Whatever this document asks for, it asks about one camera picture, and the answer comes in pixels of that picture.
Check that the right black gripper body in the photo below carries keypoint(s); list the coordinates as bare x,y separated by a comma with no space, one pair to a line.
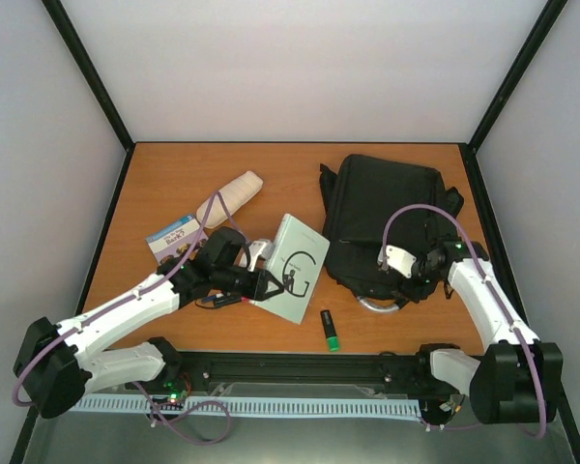
422,290

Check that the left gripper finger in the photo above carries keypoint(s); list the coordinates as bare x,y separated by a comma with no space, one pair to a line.
273,285
264,292

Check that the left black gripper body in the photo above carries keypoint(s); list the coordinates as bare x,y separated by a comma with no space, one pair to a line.
224,278

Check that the grey Great Gatsby book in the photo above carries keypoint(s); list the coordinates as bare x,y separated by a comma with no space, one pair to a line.
296,262

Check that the black student backpack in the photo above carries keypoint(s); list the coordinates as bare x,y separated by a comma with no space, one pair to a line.
370,203

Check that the beige pencil case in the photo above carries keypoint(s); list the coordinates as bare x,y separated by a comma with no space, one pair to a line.
235,195

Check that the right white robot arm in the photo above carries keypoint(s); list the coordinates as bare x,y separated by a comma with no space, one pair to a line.
518,378

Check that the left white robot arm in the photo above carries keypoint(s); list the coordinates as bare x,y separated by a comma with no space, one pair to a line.
58,364

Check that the blue white marker pen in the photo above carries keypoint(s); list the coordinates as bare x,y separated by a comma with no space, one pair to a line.
209,303

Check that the green black highlighter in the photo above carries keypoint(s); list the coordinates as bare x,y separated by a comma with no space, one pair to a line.
329,331

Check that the dog picture book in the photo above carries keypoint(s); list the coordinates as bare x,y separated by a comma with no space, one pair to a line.
176,238

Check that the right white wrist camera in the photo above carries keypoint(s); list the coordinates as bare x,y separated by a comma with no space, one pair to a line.
398,259

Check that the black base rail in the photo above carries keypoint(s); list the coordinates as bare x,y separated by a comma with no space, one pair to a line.
388,373

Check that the light blue cable duct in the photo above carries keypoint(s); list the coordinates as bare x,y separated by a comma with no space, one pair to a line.
255,407

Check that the right black frame post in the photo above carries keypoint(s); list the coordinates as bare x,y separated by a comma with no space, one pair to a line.
544,23

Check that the black frame post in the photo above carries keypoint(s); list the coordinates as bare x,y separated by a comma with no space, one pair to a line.
544,23
64,26

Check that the left black frame post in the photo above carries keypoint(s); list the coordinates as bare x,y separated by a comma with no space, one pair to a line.
64,26

